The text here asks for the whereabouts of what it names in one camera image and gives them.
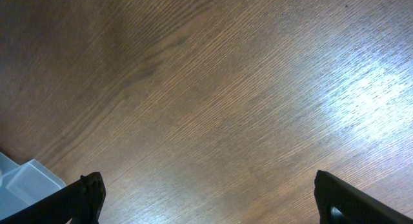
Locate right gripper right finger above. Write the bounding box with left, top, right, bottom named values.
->
left=314, top=170, right=412, bottom=224

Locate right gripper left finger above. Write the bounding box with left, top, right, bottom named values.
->
left=1, top=172, right=106, bottom=224

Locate clear plastic storage bin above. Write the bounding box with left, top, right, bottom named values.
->
left=1, top=154, right=66, bottom=219

